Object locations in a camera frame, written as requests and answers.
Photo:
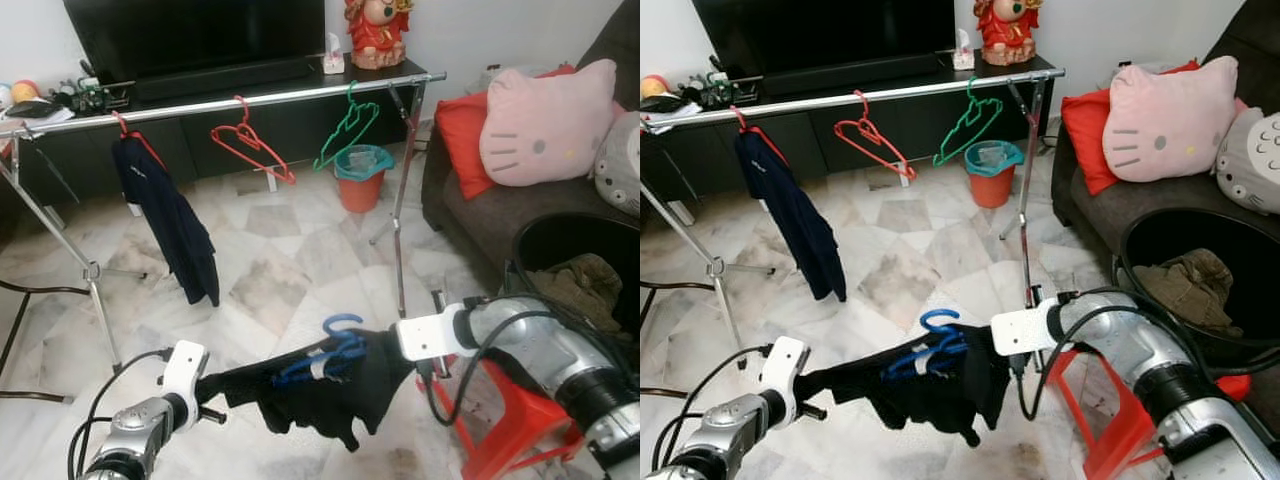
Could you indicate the black garment with white label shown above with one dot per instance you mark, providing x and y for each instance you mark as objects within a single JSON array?
[
  {"x": 320, "y": 395},
  {"x": 920, "y": 390}
]

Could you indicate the blue plastic hanger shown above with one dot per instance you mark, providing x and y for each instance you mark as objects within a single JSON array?
[
  {"x": 940, "y": 345},
  {"x": 340, "y": 350}
]

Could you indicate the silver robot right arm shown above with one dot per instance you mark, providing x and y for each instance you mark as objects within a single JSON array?
[
  {"x": 1150, "y": 350},
  {"x": 560, "y": 350}
]

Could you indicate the red plastic hanger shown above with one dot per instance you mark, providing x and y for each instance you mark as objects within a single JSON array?
[
  {"x": 880, "y": 150},
  {"x": 135, "y": 138},
  {"x": 255, "y": 155},
  {"x": 755, "y": 132}
]

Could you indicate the green plastic hanger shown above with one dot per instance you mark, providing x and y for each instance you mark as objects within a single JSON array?
[
  {"x": 965, "y": 130},
  {"x": 345, "y": 135}
]

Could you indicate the navy blue garment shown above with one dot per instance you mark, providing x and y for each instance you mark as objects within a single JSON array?
[
  {"x": 170, "y": 220},
  {"x": 795, "y": 215}
]

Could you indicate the brown garment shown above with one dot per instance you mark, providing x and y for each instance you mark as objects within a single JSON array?
[
  {"x": 1195, "y": 285},
  {"x": 590, "y": 285}
]

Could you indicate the red bin with teal liner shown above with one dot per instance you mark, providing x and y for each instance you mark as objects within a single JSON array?
[
  {"x": 360, "y": 190},
  {"x": 990, "y": 185}
]

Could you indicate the black plastic bucket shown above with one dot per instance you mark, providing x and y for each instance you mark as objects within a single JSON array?
[
  {"x": 1200, "y": 230},
  {"x": 575, "y": 235}
]

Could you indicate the black TV cabinet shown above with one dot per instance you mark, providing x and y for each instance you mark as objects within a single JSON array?
[
  {"x": 300, "y": 125},
  {"x": 920, "y": 122}
]

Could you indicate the grey round plush toy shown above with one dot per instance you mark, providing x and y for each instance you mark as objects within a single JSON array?
[
  {"x": 622, "y": 170},
  {"x": 1255, "y": 165}
]

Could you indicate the red plastic stool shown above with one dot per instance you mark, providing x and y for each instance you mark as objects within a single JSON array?
[
  {"x": 1110, "y": 425},
  {"x": 510, "y": 420}
]

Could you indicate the silver metal clothes rack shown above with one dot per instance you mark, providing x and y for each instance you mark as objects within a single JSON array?
[
  {"x": 200, "y": 102},
  {"x": 830, "y": 97}
]

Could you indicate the white paper stack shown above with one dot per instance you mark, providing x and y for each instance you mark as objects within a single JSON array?
[
  {"x": 35, "y": 115},
  {"x": 668, "y": 110}
]

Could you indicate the black soundbar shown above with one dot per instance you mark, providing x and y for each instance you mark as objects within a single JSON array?
[
  {"x": 225, "y": 80},
  {"x": 855, "y": 75}
]

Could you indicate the dark grey fabric sofa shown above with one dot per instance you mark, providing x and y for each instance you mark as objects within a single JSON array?
[
  {"x": 480, "y": 220},
  {"x": 1095, "y": 215}
]

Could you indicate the orange plush ball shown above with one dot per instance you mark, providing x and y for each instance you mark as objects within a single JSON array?
[
  {"x": 653, "y": 85},
  {"x": 25, "y": 90}
]

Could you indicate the red cushion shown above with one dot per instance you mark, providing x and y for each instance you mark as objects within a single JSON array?
[
  {"x": 1085, "y": 135},
  {"x": 460, "y": 140}
]

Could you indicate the white tissue pack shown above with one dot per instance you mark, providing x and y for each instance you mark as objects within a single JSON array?
[
  {"x": 334, "y": 60},
  {"x": 963, "y": 56}
]

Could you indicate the black television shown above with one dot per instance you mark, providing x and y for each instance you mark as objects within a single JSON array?
[
  {"x": 195, "y": 35},
  {"x": 825, "y": 32}
]

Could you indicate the pink cat face cushion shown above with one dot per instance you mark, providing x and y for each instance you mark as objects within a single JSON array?
[
  {"x": 1170, "y": 120},
  {"x": 545, "y": 125}
]

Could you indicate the red robed figurine statue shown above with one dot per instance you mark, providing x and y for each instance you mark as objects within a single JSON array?
[
  {"x": 378, "y": 35},
  {"x": 1008, "y": 32}
]

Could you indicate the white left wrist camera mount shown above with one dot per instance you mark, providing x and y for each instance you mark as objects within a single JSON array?
[
  {"x": 785, "y": 365},
  {"x": 185, "y": 368}
]

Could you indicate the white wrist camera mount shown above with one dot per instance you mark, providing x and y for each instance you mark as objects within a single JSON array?
[
  {"x": 185, "y": 368},
  {"x": 785, "y": 365},
  {"x": 428, "y": 335},
  {"x": 1022, "y": 328}
]

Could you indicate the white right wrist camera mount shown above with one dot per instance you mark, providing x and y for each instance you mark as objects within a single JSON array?
[
  {"x": 428, "y": 335},
  {"x": 1022, "y": 328}
]

